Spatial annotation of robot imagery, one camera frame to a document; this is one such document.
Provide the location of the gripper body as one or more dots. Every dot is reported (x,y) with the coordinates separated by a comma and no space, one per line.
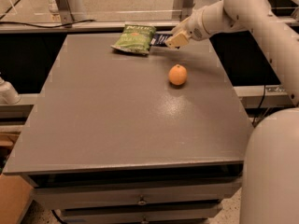
(194,27)

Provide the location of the dark blue rxbar wrapper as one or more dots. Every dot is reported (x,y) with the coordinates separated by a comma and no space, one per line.
(158,40)

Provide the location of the metal bracket right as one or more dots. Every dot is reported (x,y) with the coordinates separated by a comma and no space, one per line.
(186,0)

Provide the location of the white pipe left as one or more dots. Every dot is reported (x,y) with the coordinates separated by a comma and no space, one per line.
(8,92)

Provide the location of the lower grey drawer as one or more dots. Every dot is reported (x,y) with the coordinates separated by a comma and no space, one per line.
(146,214)

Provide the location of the grey drawer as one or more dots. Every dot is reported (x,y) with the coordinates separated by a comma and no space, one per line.
(146,214)
(141,193)

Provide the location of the upper grey drawer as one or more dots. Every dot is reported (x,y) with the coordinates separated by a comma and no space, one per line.
(141,193)

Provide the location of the metal bracket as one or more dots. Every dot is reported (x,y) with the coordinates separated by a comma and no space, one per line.
(64,12)
(186,0)

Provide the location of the cardboard box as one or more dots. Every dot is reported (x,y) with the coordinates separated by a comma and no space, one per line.
(14,199)

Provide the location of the metal bracket left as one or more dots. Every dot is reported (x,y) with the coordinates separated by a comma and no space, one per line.
(64,12)

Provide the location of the orange fruit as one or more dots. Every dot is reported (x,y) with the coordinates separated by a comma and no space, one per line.
(177,75)

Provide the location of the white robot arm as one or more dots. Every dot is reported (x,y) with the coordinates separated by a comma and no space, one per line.
(270,186)

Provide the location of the green jalapeno chip bag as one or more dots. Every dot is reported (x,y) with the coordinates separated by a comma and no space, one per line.
(135,39)

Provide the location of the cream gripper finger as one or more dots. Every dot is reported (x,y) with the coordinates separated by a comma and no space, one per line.
(178,40)

